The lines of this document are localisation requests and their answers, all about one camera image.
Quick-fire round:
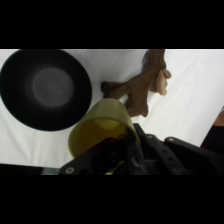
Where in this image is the yellow cup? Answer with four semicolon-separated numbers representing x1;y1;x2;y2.
67;97;143;160

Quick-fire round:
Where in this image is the black bowl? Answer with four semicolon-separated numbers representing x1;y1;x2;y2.
0;49;94;132

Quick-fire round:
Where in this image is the brown plush toy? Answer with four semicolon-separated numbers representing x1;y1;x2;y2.
100;49;173;119

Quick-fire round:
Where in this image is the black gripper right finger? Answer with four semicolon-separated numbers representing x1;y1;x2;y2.
132;122;224;176

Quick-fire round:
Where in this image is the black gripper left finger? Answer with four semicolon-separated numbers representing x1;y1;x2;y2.
59;132;138;176

